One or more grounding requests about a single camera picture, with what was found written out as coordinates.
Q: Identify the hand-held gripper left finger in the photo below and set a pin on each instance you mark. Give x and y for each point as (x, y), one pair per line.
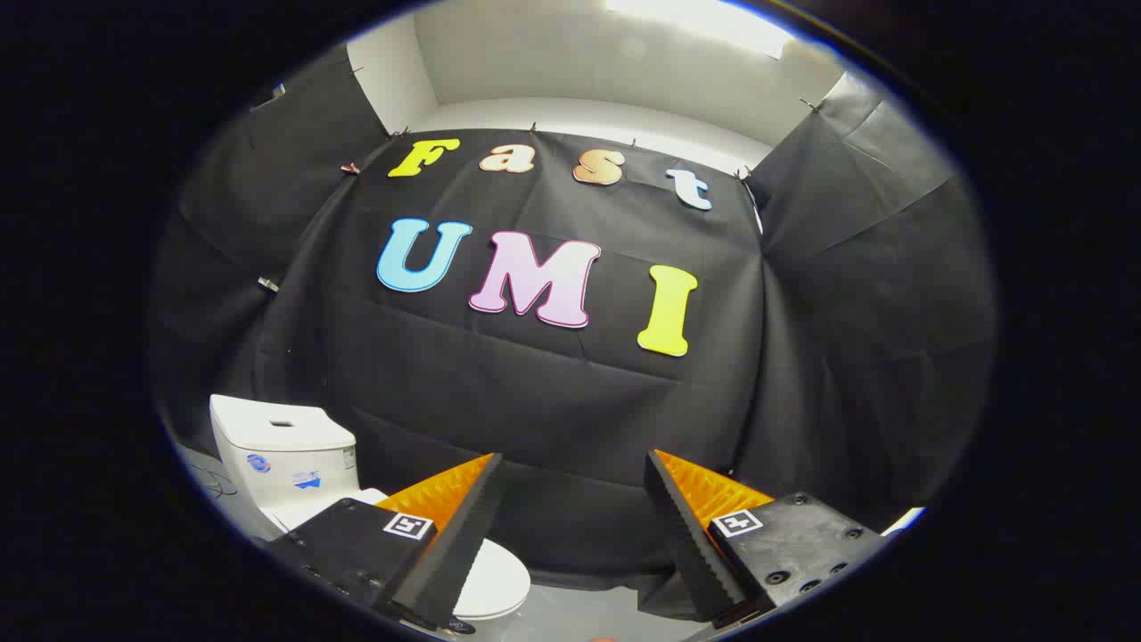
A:
(459, 544)

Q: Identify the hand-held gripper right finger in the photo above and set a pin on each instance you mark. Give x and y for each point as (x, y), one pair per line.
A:
(691, 544)

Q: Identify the white toilet lid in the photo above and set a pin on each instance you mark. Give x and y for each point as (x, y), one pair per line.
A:
(495, 580)

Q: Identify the white toilet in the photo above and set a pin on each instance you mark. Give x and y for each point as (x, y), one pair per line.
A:
(285, 455)

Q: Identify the black backdrop cloth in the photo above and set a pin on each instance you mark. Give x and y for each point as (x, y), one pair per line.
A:
(535, 401)

